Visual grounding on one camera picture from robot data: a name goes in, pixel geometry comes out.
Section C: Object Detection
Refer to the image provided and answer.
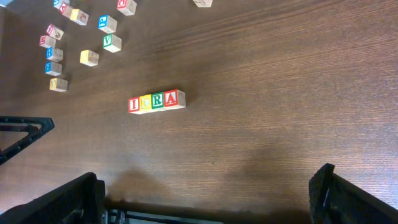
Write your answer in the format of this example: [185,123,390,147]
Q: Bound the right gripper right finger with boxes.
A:
[308,163,397,224]

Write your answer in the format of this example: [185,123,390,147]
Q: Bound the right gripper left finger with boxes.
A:
[1,172,105,223]

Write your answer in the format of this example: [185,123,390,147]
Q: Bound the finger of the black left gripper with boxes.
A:
[1,116,55,165]

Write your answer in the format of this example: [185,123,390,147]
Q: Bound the red letter I block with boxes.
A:
[128,96,141,114]

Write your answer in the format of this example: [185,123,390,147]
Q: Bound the yellow C block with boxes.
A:
[139,94,152,114]

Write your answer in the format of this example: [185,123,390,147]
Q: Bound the green R block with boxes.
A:
[151,92,165,111]

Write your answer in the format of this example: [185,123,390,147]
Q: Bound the red A block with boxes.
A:
[164,90,186,110]

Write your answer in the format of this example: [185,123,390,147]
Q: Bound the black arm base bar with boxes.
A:
[104,199,312,224]

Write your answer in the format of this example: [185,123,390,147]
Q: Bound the yellow O block far left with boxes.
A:
[49,78,68,92]

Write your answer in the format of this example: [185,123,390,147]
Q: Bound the yellow o block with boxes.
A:
[80,50,99,67]
[49,78,68,92]

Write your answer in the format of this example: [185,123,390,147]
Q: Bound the blue H block lower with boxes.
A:
[45,62,62,76]

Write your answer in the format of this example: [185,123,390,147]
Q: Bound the blue h block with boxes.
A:
[45,62,62,76]
[45,47,63,62]

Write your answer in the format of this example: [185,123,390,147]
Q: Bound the blue H block upper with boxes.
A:
[45,47,63,62]

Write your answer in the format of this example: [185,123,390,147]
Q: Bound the red M block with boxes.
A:
[39,35,57,49]

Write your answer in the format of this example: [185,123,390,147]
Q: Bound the red S block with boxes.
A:
[46,24,64,40]

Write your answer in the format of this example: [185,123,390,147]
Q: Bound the green V block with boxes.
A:
[103,34,122,53]

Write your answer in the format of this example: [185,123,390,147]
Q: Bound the red N block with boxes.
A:
[59,2,74,18]

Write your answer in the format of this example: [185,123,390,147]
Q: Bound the blue P block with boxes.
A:
[98,15,118,34]

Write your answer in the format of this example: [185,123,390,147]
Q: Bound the blue S block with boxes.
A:
[53,0,70,9]

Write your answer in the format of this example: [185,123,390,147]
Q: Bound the red O block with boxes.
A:
[116,0,137,16]

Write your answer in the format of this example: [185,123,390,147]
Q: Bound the green Z block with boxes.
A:
[193,0,213,7]

